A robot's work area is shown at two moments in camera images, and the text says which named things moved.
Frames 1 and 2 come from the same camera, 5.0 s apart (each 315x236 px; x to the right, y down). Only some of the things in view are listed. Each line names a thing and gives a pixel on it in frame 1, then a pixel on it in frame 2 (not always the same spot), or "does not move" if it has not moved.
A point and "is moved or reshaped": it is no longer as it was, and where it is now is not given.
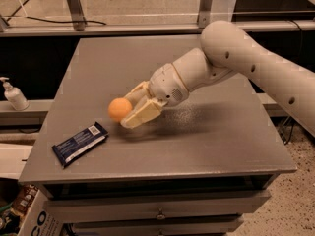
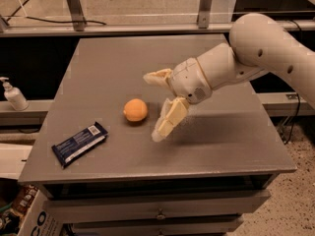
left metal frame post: (75, 8) does not move
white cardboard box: (39, 219) does not move
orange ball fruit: (118, 108) is moved or reshaped
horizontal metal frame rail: (141, 29) does not move
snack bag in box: (24, 199) does not move
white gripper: (166, 85) -> (188, 80)
